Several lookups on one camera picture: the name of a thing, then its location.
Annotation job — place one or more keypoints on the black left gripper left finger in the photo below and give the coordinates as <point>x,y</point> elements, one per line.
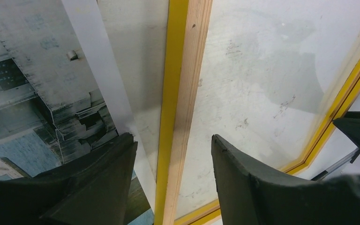
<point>90,190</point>

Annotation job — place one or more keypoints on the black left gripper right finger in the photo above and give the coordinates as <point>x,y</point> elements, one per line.
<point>253,193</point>

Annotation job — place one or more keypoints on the yellow wooden picture frame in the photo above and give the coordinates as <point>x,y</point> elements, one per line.
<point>325,147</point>

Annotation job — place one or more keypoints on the clear acrylic sheet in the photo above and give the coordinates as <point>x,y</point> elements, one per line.
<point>271,70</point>

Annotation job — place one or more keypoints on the sky and building photo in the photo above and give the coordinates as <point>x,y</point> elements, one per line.
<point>61,94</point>

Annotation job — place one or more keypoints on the aluminium rail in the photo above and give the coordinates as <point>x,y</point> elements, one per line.
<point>338,166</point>

